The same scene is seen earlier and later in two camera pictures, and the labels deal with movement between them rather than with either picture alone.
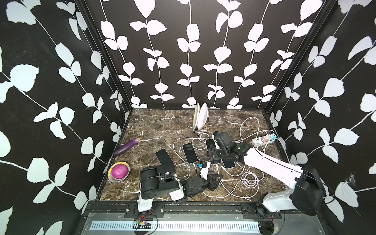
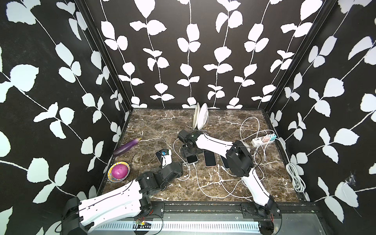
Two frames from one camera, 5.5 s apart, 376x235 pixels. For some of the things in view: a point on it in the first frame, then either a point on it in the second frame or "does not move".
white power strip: [268, 138] does not move
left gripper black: [212, 185] to [180, 166]
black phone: [228, 164] does not move
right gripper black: [212, 153] to [186, 154]
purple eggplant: [125, 148] does not move
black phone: [164, 157] does not move
